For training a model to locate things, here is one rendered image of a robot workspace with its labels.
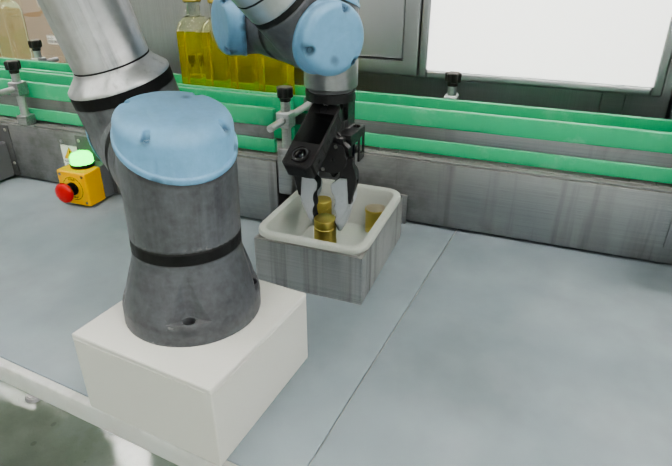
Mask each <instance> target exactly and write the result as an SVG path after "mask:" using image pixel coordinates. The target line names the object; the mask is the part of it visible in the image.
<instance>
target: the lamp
mask: <svg viewBox="0 0 672 466"><path fill-rule="evenodd" d="M69 161H70V167H71V168H72V169H74V170H83V169H88V168H91V167H93V166H94V165H95V161H94V158H93V154H92V153H91V152H90V151H87V150H78V151H75V152H73V153H71V154H70V156H69Z"/></svg>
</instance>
